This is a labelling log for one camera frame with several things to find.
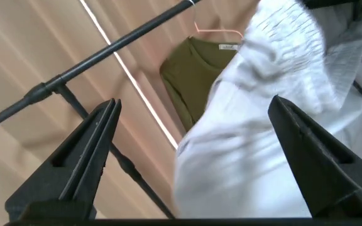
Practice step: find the pink clothes hanger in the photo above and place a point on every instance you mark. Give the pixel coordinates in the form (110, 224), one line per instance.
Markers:
(218, 30)

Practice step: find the black clothes rack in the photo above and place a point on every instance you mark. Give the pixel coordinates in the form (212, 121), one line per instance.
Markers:
(105, 51)

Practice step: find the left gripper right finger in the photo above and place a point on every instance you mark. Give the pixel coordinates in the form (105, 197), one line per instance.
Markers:
(325, 175)

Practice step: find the green long-sleeved shirt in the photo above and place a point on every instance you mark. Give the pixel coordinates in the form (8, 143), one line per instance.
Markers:
(193, 78)

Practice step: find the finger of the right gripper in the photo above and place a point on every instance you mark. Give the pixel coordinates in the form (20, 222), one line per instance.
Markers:
(325, 3)

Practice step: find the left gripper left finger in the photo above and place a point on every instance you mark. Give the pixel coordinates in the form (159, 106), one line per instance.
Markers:
(74, 163)

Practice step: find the beige curtain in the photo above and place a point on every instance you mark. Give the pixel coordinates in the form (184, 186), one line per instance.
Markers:
(27, 47)

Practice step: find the pale grey shorts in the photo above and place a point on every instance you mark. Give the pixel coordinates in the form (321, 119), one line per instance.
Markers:
(237, 157)

